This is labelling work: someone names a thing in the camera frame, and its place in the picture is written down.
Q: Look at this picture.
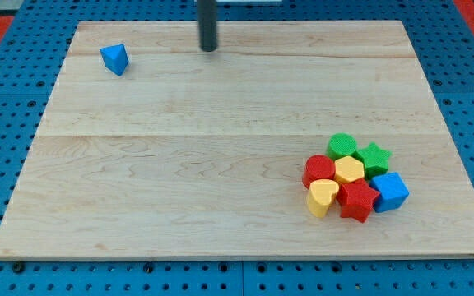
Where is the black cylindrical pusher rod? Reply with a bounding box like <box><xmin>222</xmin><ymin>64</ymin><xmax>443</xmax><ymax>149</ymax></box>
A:
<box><xmin>197</xmin><ymin>0</ymin><xmax>218</xmax><ymax>52</ymax></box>

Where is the blue triangle block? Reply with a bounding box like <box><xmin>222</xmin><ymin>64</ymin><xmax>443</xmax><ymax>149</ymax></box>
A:
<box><xmin>100</xmin><ymin>44</ymin><xmax>129</xmax><ymax>76</ymax></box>

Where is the wooden board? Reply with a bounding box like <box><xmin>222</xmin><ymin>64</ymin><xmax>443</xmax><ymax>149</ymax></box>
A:
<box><xmin>0</xmin><ymin>21</ymin><xmax>474</xmax><ymax>261</ymax></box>

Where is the green cylinder block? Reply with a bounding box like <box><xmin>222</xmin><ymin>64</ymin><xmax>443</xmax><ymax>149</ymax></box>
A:
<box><xmin>326</xmin><ymin>133</ymin><xmax>357</xmax><ymax>160</ymax></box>

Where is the red cylinder block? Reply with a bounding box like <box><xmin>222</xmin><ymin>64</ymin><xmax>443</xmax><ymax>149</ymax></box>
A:
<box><xmin>302</xmin><ymin>155</ymin><xmax>336</xmax><ymax>188</ymax></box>

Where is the yellow hexagon block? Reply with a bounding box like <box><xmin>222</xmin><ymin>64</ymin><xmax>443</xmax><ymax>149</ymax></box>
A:
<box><xmin>334</xmin><ymin>156</ymin><xmax>365</xmax><ymax>184</ymax></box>

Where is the yellow heart block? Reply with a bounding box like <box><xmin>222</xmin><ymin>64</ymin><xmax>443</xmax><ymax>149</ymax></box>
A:
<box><xmin>306</xmin><ymin>179</ymin><xmax>340</xmax><ymax>218</ymax></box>

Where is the green star block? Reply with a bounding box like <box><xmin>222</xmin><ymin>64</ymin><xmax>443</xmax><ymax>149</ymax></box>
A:
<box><xmin>354</xmin><ymin>142</ymin><xmax>392</xmax><ymax>180</ymax></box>

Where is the red star block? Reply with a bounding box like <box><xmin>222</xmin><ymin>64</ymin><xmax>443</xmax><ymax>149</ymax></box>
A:
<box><xmin>336</xmin><ymin>178</ymin><xmax>380</xmax><ymax>223</ymax></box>

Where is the blue cube block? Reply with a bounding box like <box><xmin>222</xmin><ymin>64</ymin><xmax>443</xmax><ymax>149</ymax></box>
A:
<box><xmin>369</xmin><ymin>172</ymin><xmax>410</xmax><ymax>213</ymax></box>

